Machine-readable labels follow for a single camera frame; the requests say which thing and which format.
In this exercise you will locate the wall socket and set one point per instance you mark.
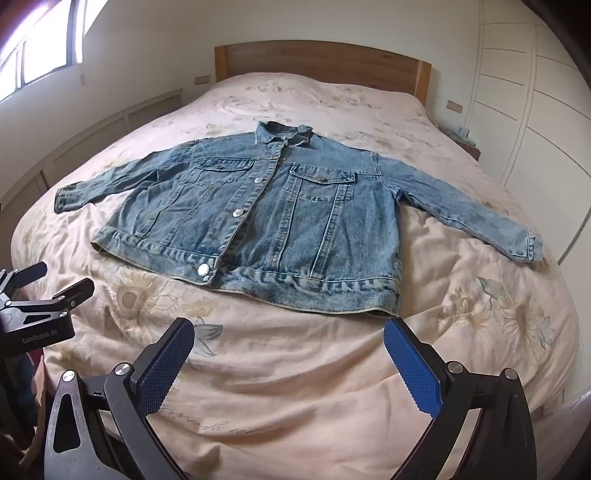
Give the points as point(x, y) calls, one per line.
point(455, 105)
point(202, 79)

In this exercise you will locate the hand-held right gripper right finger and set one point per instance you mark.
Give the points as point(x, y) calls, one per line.
point(411, 369)

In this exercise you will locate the window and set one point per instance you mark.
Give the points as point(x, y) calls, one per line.
point(46, 50)

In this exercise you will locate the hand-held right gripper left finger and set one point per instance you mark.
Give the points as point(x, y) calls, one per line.
point(166, 364)

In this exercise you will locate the white wardrobe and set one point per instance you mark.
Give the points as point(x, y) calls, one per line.
point(545, 115)

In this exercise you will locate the blue denim jacket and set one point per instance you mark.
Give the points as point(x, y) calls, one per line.
point(300, 221)

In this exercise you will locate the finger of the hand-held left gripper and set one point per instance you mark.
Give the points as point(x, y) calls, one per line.
point(30, 273)
point(74, 293)

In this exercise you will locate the wooden headboard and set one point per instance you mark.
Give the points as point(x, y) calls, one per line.
point(323, 62)

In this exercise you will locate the floral beige duvet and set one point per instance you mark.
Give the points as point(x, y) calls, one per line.
point(277, 392)

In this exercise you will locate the wooden nightstand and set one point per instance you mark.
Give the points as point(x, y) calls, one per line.
point(468, 150)

